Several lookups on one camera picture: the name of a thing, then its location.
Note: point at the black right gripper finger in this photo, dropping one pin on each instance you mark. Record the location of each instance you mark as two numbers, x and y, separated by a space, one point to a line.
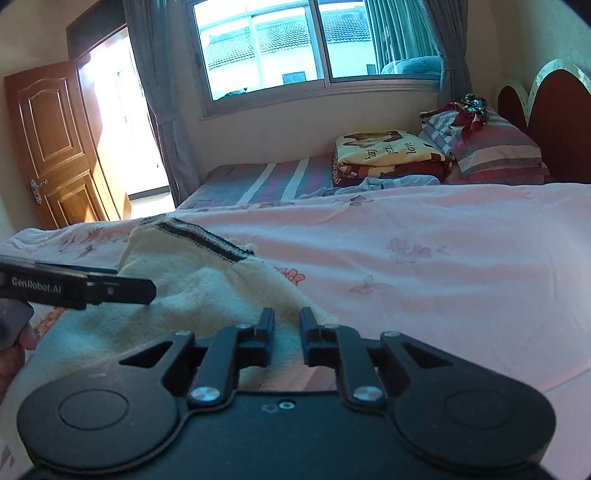
255 342
116 289
317 342

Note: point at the cream striped knit sweater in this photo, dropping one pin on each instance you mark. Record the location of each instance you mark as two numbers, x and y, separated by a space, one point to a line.
203 284

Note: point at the person's left hand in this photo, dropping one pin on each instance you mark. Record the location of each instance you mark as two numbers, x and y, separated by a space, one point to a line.
13 359

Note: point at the striped purple mattress sheet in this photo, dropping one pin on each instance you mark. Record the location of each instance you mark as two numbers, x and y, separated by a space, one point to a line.
241 184

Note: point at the brown wooden door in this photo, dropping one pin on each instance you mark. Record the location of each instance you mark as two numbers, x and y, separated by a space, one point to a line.
54 141

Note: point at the light blue crumpled cloth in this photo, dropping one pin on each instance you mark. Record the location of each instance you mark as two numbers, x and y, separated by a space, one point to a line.
375 184

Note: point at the yellow red folded blanket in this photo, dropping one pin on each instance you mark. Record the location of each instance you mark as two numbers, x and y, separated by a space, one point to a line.
388 154

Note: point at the pink floral bed sheet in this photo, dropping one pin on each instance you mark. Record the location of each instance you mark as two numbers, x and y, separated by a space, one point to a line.
497 275

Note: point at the striped red grey pillow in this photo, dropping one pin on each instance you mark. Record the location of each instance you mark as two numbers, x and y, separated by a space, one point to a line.
484 148

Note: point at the grey left curtain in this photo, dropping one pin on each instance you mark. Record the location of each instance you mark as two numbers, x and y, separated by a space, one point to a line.
149 31

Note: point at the grey curtain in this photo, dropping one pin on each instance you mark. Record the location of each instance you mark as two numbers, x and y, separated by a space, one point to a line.
149 31
443 41

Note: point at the sliding glass window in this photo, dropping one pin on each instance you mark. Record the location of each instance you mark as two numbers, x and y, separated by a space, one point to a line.
249 46

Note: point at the shiny gift bow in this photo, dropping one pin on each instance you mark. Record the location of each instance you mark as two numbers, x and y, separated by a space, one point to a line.
475 104

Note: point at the grey right curtain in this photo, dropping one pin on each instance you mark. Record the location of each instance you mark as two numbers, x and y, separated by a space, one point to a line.
443 41

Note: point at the red white wooden headboard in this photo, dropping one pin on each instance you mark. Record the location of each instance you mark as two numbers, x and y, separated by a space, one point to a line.
555 113

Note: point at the silver door handle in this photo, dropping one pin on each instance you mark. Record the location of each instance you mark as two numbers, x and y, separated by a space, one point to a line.
35 187

